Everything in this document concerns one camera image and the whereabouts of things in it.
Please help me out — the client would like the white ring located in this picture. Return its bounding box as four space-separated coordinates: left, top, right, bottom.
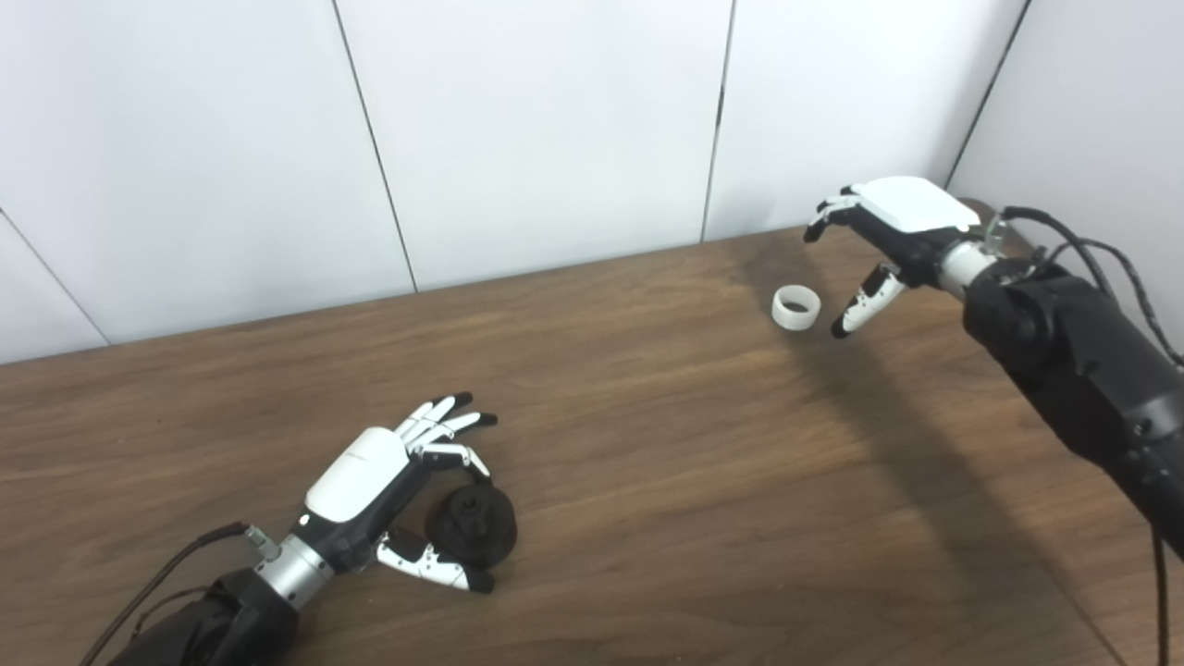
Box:
772 285 822 332

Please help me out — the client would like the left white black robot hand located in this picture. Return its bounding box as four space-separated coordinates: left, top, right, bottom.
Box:
291 392 499 594

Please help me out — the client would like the round black part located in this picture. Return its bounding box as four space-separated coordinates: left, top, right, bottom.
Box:
426 485 518 568

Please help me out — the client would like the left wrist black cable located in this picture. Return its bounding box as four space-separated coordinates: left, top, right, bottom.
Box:
79 523 278 666

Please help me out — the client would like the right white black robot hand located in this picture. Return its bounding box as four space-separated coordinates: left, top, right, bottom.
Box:
803 177 981 339

